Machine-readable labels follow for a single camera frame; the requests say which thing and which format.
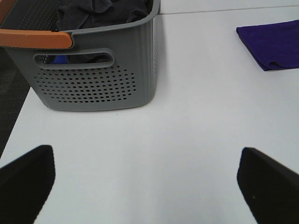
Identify orange basket handle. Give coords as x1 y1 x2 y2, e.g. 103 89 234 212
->
0 0 72 49

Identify dark grey cloths in basket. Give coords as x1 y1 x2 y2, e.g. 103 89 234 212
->
55 0 155 31

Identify blue cloth inside basket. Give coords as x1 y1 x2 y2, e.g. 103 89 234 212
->
52 55 68 64

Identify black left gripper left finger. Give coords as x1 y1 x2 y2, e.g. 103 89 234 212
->
0 145 56 224

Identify grey perforated plastic basket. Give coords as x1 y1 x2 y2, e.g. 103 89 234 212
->
3 0 160 112

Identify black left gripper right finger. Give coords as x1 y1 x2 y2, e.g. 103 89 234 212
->
236 147 299 224

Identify purple towel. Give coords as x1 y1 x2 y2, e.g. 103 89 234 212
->
236 20 299 71

